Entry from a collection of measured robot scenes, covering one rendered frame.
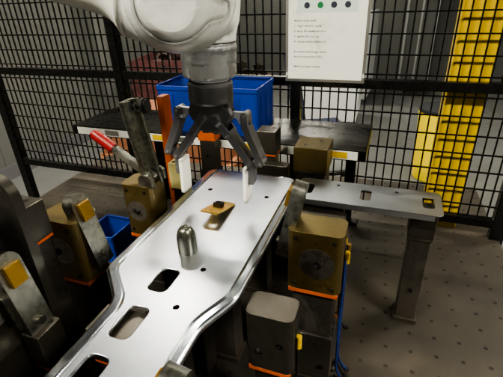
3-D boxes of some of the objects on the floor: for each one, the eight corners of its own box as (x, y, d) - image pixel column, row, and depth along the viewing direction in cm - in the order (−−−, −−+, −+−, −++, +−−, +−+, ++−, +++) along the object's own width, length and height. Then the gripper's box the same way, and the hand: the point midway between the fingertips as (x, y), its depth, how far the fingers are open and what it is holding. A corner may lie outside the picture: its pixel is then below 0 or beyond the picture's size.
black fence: (465, 409, 139) (653, -128, 69) (47, 295, 201) (-79, -49, 131) (460, 377, 151) (617, -112, 81) (67, 278, 213) (-39, -47, 143)
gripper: (134, 78, 64) (150, 193, 74) (273, 88, 56) (271, 215, 66) (158, 69, 70) (171, 177, 80) (287, 78, 63) (283, 195, 73)
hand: (215, 187), depth 73 cm, fingers open, 12 cm apart
